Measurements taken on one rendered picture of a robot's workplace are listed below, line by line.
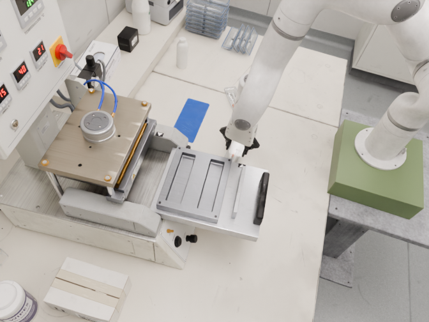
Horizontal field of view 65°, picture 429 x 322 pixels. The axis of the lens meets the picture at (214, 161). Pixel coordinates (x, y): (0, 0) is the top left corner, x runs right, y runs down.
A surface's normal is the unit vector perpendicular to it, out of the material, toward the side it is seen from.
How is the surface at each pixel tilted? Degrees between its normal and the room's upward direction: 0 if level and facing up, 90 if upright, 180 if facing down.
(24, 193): 0
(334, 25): 90
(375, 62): 90
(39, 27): 90
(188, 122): 0
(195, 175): 0
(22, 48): 90
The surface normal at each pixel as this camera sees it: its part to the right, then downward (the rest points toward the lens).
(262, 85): 0.07, 0.14
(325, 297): 0.11, -0.58
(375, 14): -0.57, 0.79
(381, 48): -0.30, 0.75
